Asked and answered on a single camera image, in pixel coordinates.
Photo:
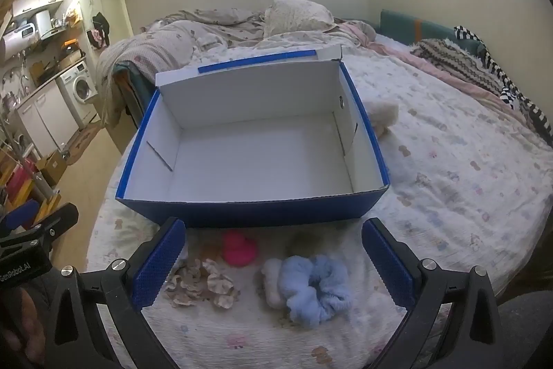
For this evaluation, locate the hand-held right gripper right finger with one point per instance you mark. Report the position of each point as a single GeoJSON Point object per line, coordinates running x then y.
{"type": "Point", "coordinates": [389, 265]}

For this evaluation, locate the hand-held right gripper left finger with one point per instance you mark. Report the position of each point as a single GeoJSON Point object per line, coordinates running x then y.
{"type": "Point", "coordinates": [160, 263]}

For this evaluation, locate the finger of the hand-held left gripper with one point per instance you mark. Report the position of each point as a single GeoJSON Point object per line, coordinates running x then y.
{"type": "Point", "coordinates": [60, 220]}

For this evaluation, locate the beige floral scrunchie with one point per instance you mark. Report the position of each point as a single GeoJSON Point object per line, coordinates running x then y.
{"type": "Point", "coordinates": [216, 285]}

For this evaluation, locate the pink rubber duck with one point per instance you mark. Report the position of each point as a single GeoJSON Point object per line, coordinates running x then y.
{"type": "Point", "coordinates": [240, 250]}

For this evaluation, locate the light blue fluffy scrunchie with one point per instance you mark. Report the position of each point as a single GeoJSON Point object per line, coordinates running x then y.
{"type": "Point", "coordinates": [293, 287]}

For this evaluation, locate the white fluffy scrunchie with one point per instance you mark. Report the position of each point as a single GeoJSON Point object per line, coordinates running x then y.
{"type": "Point", "coordinates": [272, 282]}

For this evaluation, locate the blue cardboard box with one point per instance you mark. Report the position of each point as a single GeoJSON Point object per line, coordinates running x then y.
{"type": "Point", "coordinates": [259, 161]}

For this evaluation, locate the yellow wooden rack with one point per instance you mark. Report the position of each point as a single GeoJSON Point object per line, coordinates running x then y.
{"type": "Point", "coordinates": [30, 189]}

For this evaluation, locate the cardboard box on floor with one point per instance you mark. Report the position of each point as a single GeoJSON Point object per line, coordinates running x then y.
{"type": "Point", "coordinates": [52, 168]}

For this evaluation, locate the brown floor rug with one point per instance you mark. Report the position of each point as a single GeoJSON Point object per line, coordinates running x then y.
{"type": "Point", "coordinates": [84, 140]}

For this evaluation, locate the white printed bedsheet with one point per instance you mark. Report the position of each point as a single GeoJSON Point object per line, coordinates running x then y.
{"type": "Point", "coordinates": [453, 187]}

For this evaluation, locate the white kitchen cabinet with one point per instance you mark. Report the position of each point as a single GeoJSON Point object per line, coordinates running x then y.
{"type": "Point", "coordinates": [47, 114]}

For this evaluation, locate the white washing machine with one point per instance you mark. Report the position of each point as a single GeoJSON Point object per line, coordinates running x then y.
{"type": "Point", "coordinates": [80, 90]}

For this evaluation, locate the cream fluffy toy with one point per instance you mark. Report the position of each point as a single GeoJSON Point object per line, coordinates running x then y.
{"type": "Point", "coordinates": [384, 114]}

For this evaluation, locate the white water heater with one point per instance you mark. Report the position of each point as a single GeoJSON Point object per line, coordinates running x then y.
{"type": "Point", "coordinates": [17, 40]}

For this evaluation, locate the hanging dark clothes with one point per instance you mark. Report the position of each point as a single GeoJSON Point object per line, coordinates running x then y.
{"type": "Point", "coordinates": [99, 28]}

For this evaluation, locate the crumpled beige duvet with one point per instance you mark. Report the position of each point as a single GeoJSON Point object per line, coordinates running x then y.
{"type": "Point", "coordinates": [173, 40]}

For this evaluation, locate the pink cloth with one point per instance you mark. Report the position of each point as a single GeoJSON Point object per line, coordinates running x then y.
{"type": "Point", "coordinates": [389, 47]}

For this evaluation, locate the black and white striped cloth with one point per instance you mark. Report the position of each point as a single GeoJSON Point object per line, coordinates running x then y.
{"type": "Point", "coordinates": [492, 64]}

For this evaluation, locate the teal headboard cushion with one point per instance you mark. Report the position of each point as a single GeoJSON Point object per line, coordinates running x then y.
{"type": "Point", "coordinates": [397, 23]}

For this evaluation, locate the beige pillow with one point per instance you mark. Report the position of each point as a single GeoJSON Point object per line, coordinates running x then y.
{"type": "Point", "coordinates": [298, 17]}

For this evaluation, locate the white wall cupboards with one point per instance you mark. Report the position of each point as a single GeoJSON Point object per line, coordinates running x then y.
{"type": "Point", "coordinates": [39, 2]}

